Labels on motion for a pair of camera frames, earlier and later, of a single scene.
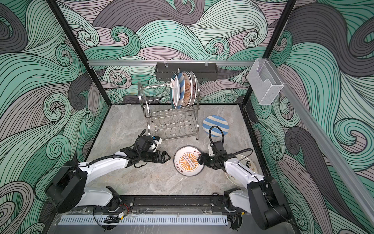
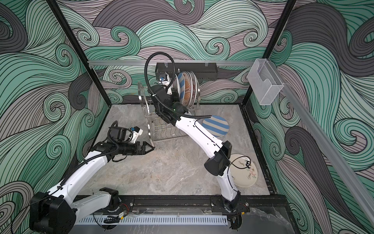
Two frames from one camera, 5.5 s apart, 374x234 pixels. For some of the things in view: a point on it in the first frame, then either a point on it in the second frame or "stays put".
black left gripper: [163, 160] → [143, 152]
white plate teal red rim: [175, 91] stays put
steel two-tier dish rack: [164, 122] stays put
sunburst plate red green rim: [185, 161] → [174, 85]
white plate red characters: [195, 88] stays put
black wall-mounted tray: [205, 71] stays put
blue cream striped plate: [182, 90] stays put
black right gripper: [203, 160] → [178, 100]
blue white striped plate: [213, 120] stays put
